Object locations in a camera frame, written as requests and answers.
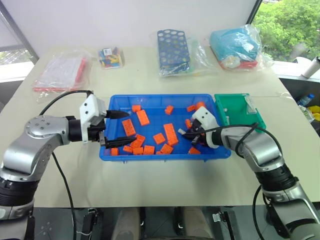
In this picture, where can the blue plastic bin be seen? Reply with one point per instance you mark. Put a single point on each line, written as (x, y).
(155, 100)

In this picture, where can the grey rounded shape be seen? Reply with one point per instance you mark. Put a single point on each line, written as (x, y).
(196, 225)

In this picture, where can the white thermos bottle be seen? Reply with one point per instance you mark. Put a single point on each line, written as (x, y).
(310, 66)

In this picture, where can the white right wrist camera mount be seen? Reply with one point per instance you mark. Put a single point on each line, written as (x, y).
(206, 117)

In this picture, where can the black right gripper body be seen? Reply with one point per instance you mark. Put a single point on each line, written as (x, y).
(200, 130)

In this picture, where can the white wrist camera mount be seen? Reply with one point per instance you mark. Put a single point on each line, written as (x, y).
(206, 117)
(91, 106)

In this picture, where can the clear plastic bag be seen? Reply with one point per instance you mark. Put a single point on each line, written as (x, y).
(203, 58)

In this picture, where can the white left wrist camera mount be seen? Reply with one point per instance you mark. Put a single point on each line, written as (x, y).
(91, 106)

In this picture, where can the clear label holder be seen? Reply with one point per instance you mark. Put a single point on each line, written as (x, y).
(250, 105)

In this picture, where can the long orange block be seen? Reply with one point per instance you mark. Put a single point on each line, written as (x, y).
(171, 133)

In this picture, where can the green plastic bin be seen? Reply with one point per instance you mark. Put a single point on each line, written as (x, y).
(232, 107)

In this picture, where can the bagged blue and red toy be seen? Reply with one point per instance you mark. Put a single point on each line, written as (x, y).
(235, 45)

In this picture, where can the clear water bottle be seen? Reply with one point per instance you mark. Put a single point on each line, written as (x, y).
(305, 99)

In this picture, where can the plastic bag with red sticks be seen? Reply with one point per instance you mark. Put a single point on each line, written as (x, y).
(62, 72)

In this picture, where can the dark window frame bar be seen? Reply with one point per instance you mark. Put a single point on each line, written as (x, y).
(18, 31)
(255, 11)

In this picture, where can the small orange block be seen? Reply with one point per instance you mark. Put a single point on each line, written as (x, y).
(114, 151)
(191, 108)
(188, 123)
(194, 150)
(138, 151)
(127, 149)
(200, 104)
(136, 108)
(169, 110)

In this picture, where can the blue tube rack in bag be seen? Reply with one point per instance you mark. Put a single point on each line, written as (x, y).
(172, 50)

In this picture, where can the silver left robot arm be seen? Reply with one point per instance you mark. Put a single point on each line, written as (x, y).
(37, 140)

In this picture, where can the small silver battery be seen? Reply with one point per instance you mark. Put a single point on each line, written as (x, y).
(180, 131)

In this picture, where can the medium orange block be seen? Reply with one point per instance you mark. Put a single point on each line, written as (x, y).
(159, 138)
(149, 150)
(139, 142)
(166, 148)

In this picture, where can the tiny orange block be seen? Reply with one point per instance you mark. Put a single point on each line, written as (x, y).
(158, 152)

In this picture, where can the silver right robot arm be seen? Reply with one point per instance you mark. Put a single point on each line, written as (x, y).
(265, 150)

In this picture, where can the black table clamp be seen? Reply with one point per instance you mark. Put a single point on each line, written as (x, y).
(90, 221)
(223, 217)

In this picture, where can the small bag of coloured pieces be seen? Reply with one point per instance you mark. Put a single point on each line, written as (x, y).
(111, 58)

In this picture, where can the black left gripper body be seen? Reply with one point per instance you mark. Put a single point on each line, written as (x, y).
(95, 132)

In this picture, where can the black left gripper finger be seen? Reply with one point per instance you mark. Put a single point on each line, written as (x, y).
(118, 114)
(120, 142)

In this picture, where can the large orange block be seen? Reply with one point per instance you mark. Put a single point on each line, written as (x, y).
(143, 117)
(128, 128)

